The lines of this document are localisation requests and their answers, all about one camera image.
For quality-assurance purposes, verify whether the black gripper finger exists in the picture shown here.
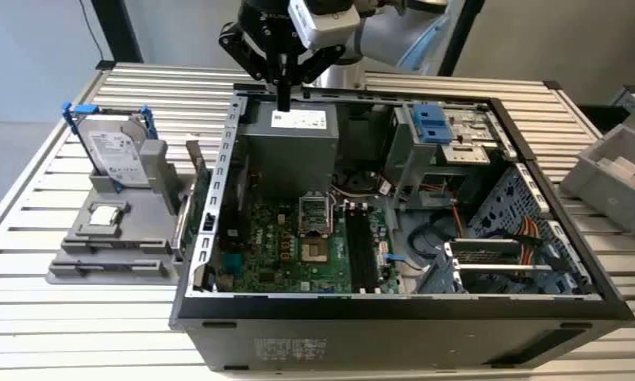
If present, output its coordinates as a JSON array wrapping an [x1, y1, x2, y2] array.
[[284, 44, 346, 112], [217, 21, 286, 112]]

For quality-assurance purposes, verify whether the blue RAM stick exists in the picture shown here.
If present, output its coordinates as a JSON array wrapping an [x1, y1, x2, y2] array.
[[77, 260, 162, 273]]

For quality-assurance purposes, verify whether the grey power supply unit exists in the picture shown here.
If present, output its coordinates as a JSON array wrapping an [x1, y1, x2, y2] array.
[[236, 101, 340, 199]]

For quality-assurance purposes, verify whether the blue drive bay latch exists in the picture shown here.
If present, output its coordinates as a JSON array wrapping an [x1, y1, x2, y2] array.
[[409, 103, 449, 145]]

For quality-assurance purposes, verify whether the metal optical drive bay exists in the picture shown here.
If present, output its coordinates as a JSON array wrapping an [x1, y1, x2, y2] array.
[[388, 102, 504, 167]]

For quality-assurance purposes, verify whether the blue disk carrier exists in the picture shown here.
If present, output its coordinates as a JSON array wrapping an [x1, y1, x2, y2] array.
[[59, 102, 158, 195]]

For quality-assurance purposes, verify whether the green graphics card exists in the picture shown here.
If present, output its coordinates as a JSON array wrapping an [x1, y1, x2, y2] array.
[[171, 138, 216, 261]]

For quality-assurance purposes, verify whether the silver hard disk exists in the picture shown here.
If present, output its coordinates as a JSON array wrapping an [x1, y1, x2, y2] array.
[[77, 114, 153, 187]]

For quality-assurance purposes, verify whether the metal socket cover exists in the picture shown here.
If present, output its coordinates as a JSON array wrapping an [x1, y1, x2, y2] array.
[[297, 191, 333, 236]]

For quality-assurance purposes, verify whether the CPU socket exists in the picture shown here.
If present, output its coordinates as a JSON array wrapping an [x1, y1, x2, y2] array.
[[298, 234, 333, 264]]

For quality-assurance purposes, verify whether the grey parts rack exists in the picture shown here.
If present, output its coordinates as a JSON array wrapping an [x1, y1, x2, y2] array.
[[45, 138, 205, 286]]

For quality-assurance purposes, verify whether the green motherboard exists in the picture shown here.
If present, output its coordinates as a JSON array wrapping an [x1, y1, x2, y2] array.
[[213, 197, 402, 295]]

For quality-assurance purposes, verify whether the silver CPU chip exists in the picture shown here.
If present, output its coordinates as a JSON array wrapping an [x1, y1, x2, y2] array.
[[86, 205, 122, 227]]

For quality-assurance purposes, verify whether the blue expansion slot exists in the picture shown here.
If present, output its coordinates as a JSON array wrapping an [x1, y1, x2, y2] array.
[[221, 253, 244, 278]]

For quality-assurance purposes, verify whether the metal disk bay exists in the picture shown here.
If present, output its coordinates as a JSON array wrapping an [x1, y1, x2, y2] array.
[[417, 237, 560, 294]]

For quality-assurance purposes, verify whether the white block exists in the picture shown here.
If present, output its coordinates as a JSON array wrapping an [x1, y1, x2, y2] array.
[[596, 156, 635, 180]]

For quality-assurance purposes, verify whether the grey plastic bin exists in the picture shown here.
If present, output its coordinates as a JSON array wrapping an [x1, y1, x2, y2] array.
[[559, 123, 635, 239]]

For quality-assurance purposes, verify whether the black open PC case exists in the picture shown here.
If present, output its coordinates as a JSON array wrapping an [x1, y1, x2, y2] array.
[[166, 82, 635, 373]]

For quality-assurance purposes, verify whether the black frame post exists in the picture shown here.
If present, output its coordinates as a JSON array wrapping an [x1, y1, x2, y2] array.
[[437, 0, 489, 77], [87, 0, 145, 64]]

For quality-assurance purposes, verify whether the wire bundle by fan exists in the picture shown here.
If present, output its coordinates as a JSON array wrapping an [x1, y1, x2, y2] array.
[[330, 169, 393, 198]]

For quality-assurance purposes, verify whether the thin orange wire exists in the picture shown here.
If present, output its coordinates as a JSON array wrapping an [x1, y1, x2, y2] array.
[[450, 198, 465, 240]]

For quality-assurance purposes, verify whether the black looped wire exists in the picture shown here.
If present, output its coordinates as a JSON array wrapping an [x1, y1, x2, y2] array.
[[405, 221, 452, 263]]

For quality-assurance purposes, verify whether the orange yellow wire bundle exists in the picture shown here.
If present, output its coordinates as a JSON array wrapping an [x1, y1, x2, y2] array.
[[509, 217, 545, 266]]

